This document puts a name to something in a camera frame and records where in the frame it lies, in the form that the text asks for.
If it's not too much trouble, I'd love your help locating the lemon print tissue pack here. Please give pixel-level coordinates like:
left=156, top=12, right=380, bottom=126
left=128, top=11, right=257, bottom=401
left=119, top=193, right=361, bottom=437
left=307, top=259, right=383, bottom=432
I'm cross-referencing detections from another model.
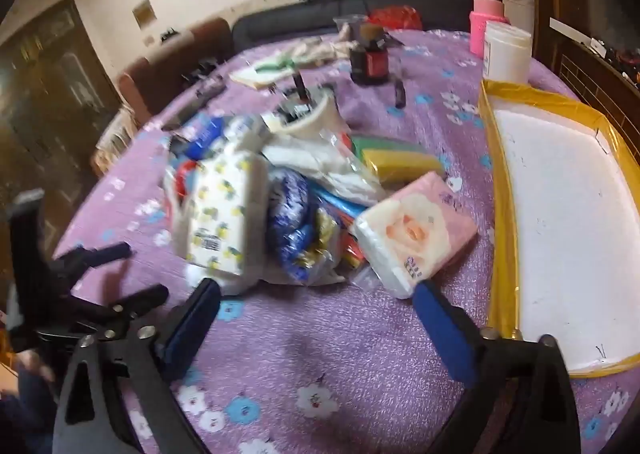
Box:
left=172, top=151, right=271, bottom=295

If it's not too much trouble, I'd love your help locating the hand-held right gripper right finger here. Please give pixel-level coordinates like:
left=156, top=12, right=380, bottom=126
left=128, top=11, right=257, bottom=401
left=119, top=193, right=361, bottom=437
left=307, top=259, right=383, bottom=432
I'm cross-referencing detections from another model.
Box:
left=412, top=279, right=583, bottom=454

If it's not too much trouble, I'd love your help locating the green white cloth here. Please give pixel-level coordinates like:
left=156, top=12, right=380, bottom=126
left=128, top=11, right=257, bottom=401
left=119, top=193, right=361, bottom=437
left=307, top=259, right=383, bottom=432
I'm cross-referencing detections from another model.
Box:
left=230, top=42, right=351, bottom=90

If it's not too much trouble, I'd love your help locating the blue printed packet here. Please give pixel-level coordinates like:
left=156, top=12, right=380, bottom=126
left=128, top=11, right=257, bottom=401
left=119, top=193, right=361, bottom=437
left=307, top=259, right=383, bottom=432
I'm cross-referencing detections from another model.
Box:
left=172, top=114, right=226, bottom=160

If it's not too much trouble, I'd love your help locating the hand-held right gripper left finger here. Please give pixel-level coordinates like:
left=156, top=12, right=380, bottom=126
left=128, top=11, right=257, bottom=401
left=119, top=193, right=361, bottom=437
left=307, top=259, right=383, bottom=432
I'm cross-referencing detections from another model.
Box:
left=52, top=278, right=222, bottom=454

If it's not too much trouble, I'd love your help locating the clear plastic bag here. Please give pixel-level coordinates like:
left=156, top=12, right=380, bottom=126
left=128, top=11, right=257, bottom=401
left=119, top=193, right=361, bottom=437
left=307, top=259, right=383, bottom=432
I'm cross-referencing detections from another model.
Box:
left=260, top=134, right=386, bottom=205

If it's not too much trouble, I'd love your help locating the colourful sponge pack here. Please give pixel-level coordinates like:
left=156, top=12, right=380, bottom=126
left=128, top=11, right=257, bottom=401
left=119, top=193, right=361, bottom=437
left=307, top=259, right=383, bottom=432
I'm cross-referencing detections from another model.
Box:
left=350, top=134, right=446, bottom=185

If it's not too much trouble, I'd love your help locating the red plastic packet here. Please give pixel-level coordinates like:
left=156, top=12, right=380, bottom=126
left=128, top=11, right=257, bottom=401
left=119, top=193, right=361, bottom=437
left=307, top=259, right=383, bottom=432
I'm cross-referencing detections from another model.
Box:
left=169, top=159, right=201, bottom=202

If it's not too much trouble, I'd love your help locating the dark red-label bottle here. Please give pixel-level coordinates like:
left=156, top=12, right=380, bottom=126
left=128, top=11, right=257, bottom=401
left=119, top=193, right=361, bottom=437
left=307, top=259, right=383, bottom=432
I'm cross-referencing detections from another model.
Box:
left=350, top=24, right=391, bottom=85

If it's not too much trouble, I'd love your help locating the pink sleeved bottle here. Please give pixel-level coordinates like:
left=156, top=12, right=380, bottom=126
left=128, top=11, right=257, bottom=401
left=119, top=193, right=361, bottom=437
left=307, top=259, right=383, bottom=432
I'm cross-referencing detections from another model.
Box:
left=468, top=0, right=511, bottom=58

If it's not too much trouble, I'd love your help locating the yellow-edged white foam box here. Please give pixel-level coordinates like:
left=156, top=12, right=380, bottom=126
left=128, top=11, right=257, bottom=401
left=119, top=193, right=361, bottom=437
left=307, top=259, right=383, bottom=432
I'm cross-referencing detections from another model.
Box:
left=477, top=79, right=640, bottom=380

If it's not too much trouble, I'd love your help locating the pink tissue pack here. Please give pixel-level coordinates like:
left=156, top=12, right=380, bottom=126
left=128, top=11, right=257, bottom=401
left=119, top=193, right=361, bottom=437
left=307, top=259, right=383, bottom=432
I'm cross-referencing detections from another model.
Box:
left=350, top=171, right=479, bottom=300

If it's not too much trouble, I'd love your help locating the dark wooden cabinet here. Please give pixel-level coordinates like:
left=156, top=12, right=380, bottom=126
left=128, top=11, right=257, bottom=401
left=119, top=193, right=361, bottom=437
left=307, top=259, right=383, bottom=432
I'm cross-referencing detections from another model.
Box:
left=0, top=0, right=123, bottom=255

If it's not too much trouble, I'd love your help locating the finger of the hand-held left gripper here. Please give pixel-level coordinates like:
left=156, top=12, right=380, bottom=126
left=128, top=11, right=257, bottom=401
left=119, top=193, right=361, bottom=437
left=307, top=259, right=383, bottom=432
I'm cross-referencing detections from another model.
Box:
left=99, top=283, right=170, bottom=324
left=74, top=241, right=132, bottom=269

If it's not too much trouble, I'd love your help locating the white plastic jar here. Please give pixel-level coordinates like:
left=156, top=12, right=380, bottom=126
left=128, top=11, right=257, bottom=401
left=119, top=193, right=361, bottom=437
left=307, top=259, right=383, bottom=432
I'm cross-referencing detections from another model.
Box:
left=482, top=20, right=533, bottom=85

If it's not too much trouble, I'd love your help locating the person's left forearm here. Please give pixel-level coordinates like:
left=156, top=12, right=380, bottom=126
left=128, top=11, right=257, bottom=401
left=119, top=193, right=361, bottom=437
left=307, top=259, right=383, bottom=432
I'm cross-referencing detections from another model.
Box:
left=0, top=349, right=58, bottom=454

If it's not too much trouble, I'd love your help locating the gold foil packet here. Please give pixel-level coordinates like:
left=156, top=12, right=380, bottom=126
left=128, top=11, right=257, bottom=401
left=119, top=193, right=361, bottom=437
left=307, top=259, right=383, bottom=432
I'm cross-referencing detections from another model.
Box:
left=312, top=209, right=346, bottom=280

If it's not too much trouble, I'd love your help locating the wooden brick-pattern cabinet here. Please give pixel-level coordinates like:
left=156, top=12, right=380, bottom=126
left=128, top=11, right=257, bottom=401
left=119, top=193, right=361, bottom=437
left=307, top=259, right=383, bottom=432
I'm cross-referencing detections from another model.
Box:
left=527, top=0, right=640, bottom=165

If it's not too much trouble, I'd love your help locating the brown armchair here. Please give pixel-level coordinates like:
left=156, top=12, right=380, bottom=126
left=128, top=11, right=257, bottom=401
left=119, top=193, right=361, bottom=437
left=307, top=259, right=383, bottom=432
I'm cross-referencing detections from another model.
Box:
left=117, top=18, right=233, bottom=127

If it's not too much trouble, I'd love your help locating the blue white tissue bag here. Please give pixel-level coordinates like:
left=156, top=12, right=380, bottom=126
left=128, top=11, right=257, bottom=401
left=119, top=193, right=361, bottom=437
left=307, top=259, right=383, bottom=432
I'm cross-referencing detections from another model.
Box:
left=265, top=167, right=346, bottom=285

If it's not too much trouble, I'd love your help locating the small wall plaque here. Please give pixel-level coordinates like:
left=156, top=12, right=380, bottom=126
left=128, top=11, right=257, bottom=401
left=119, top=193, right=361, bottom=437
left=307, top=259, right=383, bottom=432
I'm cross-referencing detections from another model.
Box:
left=132, top=0, right=155, bottom=28

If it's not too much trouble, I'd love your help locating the red plastic bag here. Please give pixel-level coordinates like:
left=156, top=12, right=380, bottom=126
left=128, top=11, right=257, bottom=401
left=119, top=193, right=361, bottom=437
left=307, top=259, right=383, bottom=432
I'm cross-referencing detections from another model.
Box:
left=370, top=6, right=423, bottom=32

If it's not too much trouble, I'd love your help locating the black sofa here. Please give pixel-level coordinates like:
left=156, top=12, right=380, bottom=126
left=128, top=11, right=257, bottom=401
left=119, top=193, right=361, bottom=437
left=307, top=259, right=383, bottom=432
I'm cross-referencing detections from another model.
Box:
left=232, top=0, right=476, bottom=55

